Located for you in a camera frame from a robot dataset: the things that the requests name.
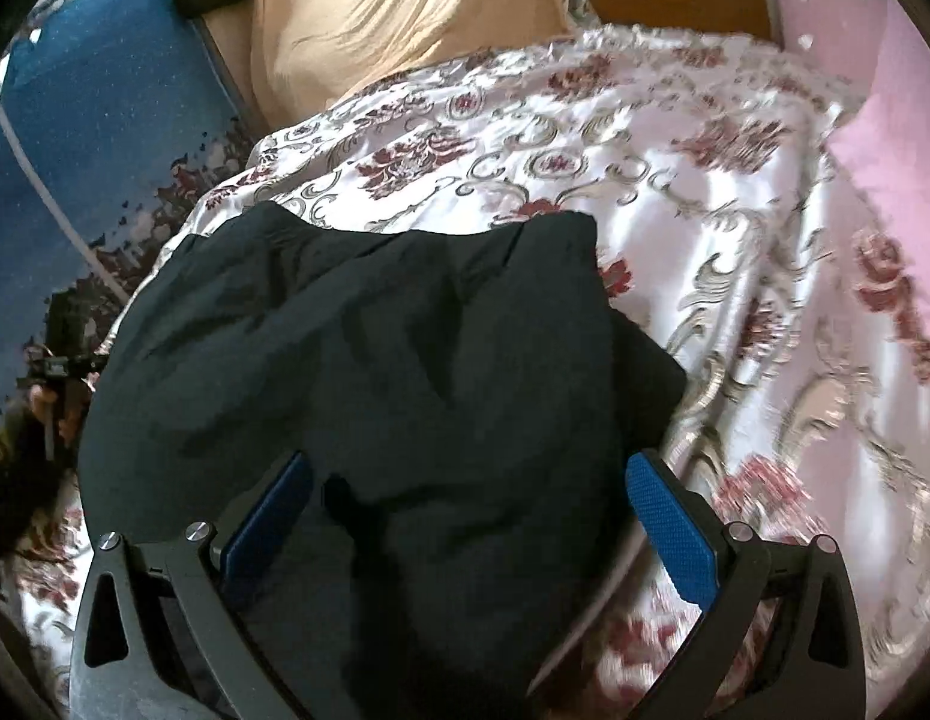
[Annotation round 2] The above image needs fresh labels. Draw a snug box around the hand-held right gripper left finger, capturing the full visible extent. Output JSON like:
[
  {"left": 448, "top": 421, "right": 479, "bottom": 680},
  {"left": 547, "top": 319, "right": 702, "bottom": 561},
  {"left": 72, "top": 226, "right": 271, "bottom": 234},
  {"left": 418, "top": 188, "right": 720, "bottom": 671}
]
[{"left": 69, "top": 451, "right": 316, "bottom": 720}]

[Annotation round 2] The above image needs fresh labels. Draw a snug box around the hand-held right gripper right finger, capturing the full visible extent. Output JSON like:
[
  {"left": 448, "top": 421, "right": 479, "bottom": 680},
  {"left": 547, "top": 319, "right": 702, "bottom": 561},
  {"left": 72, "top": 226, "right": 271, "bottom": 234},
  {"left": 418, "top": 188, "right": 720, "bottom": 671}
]
[{"left": 625, "top": 448, "right": 866, "bottom": 720}]

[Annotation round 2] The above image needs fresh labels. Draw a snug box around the black padded jacket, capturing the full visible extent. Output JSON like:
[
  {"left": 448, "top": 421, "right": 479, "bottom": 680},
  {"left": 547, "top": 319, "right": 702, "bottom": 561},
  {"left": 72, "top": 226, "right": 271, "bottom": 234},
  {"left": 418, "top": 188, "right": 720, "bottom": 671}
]
[{"left": 79, "top": 199, "right": 689, "bottom": 720}]

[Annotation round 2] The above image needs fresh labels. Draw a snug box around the blue rug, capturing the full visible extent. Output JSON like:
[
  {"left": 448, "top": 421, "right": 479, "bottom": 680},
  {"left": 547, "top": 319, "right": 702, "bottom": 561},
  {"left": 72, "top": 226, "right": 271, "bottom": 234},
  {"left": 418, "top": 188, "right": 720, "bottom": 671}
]
[{"left": 0, "top": 0, "right": 250, "bottom": 428}]

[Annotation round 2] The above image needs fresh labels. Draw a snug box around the floral satin bedspread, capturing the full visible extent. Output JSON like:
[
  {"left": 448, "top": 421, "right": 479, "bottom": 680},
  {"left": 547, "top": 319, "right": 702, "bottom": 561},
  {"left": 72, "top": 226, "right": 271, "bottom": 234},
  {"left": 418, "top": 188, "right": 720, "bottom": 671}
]
[{"left": 0, "top": 25, "right": 930, "bottom": 720}]

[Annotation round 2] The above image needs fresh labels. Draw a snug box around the pink cloth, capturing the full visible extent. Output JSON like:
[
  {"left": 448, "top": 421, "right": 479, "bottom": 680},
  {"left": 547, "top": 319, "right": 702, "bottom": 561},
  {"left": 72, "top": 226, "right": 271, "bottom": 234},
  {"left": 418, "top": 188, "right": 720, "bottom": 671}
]
[{"left": 776, "top": 0, "right": 930, "bottom": 301}]

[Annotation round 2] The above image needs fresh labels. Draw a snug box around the beige curtain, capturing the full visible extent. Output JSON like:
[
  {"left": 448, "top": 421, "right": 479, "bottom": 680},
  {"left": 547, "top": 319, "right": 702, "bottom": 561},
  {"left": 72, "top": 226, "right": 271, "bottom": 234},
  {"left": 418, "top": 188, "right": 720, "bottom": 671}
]
[{"left": 247, "top": 0, "right": 580, "bottom": 130}]

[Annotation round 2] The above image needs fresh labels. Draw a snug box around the light wooden bed frame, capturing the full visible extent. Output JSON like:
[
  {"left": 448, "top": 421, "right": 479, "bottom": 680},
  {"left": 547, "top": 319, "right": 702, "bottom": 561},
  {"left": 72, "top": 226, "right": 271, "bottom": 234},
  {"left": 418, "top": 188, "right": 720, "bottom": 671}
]
[{"left": 197, "top": 4, "right": 276, "bottom": 130}]

